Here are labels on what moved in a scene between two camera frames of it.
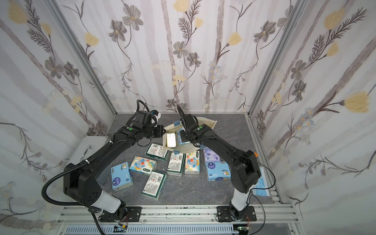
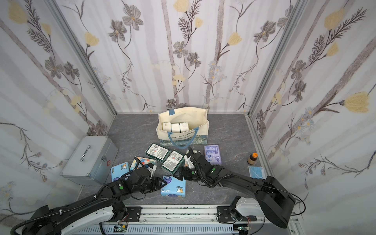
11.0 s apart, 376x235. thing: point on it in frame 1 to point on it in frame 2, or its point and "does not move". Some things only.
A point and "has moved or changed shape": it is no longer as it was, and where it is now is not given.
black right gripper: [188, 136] to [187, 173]
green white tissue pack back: [157, 152] does not move
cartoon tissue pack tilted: [143, 166] does not move
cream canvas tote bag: [172, 128] has moved or changed shape
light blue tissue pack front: [179, 138] to [175, 128]
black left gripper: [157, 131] to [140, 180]
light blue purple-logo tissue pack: [218, 171] has moved or changed shape
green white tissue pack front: [155, 185] to [173, 161]
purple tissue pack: [209, 155] does not move
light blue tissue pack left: [120, 176] does not move
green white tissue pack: [176, 164] has moved or changed shape
